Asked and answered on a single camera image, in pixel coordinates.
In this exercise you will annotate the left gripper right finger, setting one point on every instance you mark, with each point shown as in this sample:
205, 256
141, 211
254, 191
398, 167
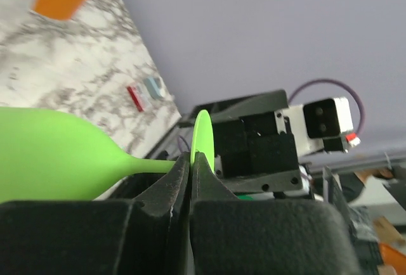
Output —
233, 236

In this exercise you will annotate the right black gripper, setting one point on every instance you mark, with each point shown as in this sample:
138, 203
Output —
256, 151

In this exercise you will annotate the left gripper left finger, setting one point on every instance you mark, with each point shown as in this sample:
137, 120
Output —
143, 235

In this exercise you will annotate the green plastic wine glass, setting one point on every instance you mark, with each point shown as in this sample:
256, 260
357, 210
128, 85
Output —
52, 155

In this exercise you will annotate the small red white box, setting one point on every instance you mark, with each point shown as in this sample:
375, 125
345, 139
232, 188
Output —
139, 97

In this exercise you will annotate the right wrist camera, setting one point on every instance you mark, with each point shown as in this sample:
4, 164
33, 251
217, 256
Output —
321, 126

